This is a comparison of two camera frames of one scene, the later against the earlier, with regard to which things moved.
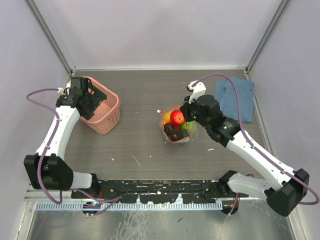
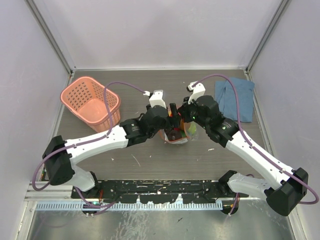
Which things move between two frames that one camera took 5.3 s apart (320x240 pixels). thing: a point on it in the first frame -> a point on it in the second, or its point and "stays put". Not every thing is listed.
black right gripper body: [191, 112] stays put
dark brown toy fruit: [175, 135] stays put
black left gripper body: [93, 101] -> [166, 122]
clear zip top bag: [175, 128] stays put
